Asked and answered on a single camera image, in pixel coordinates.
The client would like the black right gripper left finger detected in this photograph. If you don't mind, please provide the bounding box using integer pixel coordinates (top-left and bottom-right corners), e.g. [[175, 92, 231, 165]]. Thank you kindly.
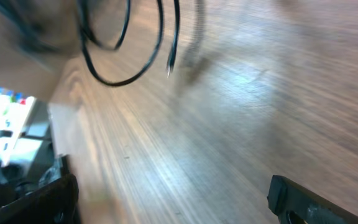
[[0, 174, 79, 224]]

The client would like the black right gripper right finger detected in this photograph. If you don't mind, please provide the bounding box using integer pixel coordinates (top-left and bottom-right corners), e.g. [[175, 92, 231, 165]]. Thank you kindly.
[[267, 175, 358, 224]]

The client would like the black cable bundle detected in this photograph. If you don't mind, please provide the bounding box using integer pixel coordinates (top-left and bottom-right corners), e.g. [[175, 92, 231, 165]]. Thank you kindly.
[[0, 0, 181, 88]]

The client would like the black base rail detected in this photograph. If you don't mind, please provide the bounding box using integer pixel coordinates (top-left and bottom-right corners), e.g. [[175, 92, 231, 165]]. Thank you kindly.
[[0, 155, 70, 208]]

